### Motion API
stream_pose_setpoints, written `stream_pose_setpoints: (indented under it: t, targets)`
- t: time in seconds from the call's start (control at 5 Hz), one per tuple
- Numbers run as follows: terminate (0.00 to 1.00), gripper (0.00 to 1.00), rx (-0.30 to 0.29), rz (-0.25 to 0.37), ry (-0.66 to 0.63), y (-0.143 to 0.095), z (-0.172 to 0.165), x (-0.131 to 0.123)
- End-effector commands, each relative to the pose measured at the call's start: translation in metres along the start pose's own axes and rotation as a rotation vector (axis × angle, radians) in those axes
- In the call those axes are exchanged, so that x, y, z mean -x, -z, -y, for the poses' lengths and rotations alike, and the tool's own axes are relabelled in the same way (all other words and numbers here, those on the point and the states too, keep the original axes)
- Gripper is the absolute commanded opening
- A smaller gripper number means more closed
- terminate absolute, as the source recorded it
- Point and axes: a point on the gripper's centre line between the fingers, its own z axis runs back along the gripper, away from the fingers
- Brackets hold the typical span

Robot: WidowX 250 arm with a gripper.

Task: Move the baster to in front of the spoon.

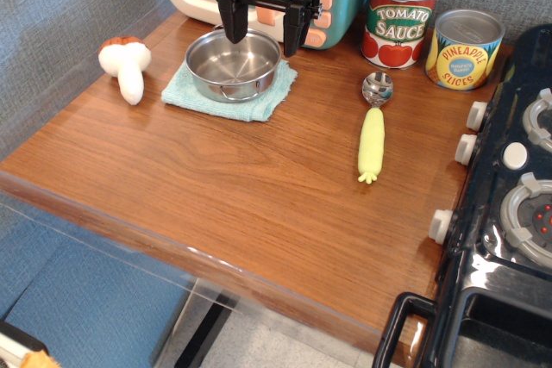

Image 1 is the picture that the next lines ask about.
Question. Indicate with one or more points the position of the steel pot with handles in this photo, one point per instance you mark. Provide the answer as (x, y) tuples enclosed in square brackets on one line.
[(225, 72)]

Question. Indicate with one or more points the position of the pineapple slices can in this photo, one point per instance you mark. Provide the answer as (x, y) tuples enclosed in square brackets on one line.
[(463, 48)]

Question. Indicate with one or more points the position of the tomato sauce can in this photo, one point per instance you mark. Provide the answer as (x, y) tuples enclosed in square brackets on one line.
[(395, 30)]

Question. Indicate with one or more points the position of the spoon with yellow-green handle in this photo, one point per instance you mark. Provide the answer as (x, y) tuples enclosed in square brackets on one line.
[(377, 89)]

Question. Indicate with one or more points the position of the orange black object at corner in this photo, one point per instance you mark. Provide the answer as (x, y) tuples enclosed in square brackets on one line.
[(19, 349)]

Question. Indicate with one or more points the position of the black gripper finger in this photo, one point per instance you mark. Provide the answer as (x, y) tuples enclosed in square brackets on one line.
[(234, 15), (296, 23)]

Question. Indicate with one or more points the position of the plush white brown mushroom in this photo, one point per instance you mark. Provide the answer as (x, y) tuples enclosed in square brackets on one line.
[(126, 58)]

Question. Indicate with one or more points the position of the black toy stove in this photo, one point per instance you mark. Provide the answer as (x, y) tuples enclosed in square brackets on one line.
[(493, 302)]

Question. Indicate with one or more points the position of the light blue folded cloth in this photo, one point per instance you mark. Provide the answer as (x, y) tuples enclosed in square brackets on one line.
[(182, 92)]

